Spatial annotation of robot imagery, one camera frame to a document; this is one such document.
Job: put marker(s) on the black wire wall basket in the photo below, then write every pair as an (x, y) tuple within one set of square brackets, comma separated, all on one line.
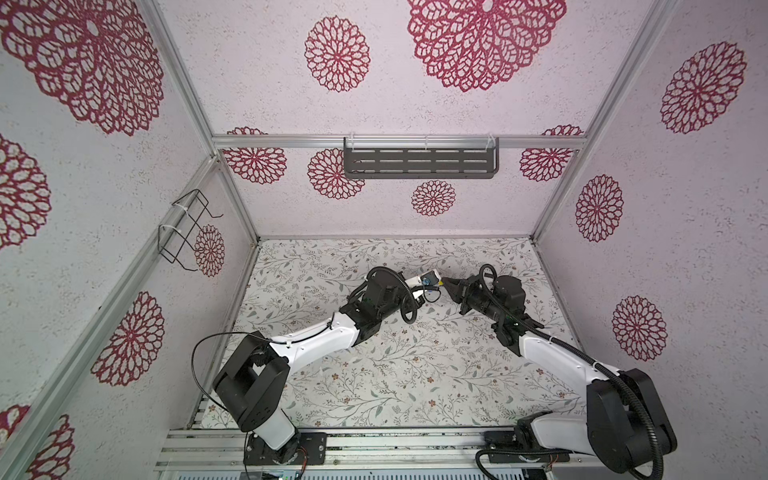
[(176, 238)]

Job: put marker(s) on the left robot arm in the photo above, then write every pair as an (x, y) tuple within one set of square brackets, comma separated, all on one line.
[(250, 384)]

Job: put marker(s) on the grey slotted wall shelf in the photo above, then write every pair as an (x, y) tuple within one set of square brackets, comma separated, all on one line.
[(425, 163)]

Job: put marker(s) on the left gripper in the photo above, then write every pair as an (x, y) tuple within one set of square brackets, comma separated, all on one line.
[(419, 299)]

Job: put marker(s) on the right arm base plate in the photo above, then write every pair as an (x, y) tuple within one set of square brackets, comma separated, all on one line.
[(505, 447)]

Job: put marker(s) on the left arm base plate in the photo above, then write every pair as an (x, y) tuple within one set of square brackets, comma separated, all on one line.
[(304, 448)]

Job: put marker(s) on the aluminium front rail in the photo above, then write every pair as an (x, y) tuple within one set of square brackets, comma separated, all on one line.
[(328, 448)]

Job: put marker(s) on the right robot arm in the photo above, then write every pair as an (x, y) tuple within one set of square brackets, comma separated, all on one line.
[(625, 425)]

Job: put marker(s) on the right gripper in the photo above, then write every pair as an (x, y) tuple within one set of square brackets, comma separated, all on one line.
[(460, 290)]

